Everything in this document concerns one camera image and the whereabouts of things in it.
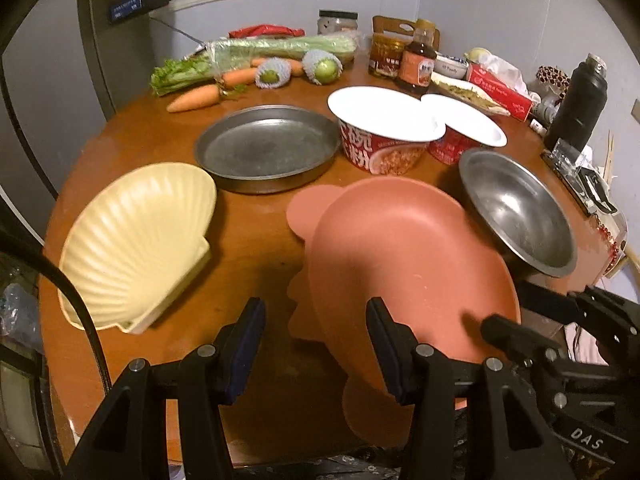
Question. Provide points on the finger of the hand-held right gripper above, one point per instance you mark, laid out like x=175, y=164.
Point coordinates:
x=547, y=300
x=510, y=335

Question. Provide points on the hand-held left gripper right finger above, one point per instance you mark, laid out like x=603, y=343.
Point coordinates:
x=387, y=355

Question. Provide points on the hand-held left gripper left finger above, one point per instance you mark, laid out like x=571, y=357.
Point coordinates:
x=245, y=355

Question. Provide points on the pink bear-shaped plate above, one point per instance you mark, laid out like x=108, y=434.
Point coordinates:
x=410, y=260

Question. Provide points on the small red instant noodle bowl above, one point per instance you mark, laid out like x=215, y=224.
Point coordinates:
x=470, y=120

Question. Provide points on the round metal pan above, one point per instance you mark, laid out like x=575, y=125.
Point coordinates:
x=265, y=145

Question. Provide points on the large red instant noodle bowl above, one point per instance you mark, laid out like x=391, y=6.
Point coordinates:
x=380, y=110

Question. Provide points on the stainless steel bowl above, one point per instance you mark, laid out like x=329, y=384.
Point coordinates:
x=520, y=210

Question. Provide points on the clear plastic box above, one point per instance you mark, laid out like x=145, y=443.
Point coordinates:
x=580, y=175

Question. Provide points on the yellow shell-shaped plate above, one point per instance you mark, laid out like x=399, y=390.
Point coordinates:
x=135, y=240

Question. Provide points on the black thermos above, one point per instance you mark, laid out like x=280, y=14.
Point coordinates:
x=575, y=110

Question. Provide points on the red tissue box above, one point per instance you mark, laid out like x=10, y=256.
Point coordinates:
x=500, y=91

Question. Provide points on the white plate with food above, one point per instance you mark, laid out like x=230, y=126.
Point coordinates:
x=470, y=94

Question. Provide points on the brown decorative bundle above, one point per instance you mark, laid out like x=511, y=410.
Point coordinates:
x=552, y=77

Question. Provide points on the small white bowl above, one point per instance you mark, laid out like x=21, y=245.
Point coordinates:
x=450, y=67

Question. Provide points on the tape roll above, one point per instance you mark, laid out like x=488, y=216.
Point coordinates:
x=477, y=54

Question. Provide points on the carrot with green leaves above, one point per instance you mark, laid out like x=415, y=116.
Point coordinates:
x=192, y=98

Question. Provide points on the brown sauce bottle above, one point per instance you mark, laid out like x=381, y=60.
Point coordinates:
x=416, y=67

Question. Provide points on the green fruit in foam net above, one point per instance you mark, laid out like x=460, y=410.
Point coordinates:
x=270, y=75
x=324, y=69

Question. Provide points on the pickle jar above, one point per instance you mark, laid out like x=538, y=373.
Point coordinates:
x=386, y=57

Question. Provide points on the yellow lid spice jar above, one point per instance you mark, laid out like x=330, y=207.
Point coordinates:
x=425, y=30

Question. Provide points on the wooden chair back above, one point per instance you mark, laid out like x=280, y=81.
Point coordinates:
x=387, y=24

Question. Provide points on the red snack bag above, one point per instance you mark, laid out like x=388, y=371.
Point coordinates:
x=265, y=30

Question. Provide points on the grey refrigerator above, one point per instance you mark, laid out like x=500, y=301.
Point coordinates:
x=110, y=50

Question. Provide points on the glass jar with dark lid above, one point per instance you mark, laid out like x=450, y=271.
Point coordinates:
x=337, y=24

